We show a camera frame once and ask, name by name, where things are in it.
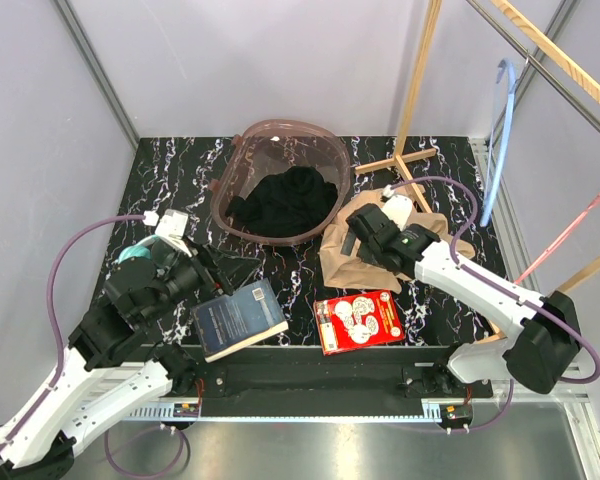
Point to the blue hanger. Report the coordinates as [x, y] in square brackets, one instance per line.
[503, 104]

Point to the wooden clothes rack frame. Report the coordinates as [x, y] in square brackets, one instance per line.
[399, 160]

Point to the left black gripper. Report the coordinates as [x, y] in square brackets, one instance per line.
[239, 270]

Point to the teal headphones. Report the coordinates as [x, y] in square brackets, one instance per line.
[133, 252]

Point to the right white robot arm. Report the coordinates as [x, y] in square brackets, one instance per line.
[538, 343]

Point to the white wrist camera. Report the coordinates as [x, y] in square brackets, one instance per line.
[398, 209]
[171, 228]

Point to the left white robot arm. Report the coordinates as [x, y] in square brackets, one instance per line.
[116, 358]

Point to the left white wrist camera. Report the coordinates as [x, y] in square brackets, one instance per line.
[171, 228]

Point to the dark blue book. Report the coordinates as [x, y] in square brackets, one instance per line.
[231, 323]

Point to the red printed package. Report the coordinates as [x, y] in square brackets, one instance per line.
[358, 321]

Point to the metal hanging rail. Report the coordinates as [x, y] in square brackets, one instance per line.
[550, 50]

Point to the pink wire hanger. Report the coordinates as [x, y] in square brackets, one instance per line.
[565, 230]

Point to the black t shirt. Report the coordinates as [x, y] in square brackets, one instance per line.
[286, 204]

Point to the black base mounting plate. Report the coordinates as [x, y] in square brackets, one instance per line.
[283, 383]

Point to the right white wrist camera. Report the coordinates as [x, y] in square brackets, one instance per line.
[398, 209]

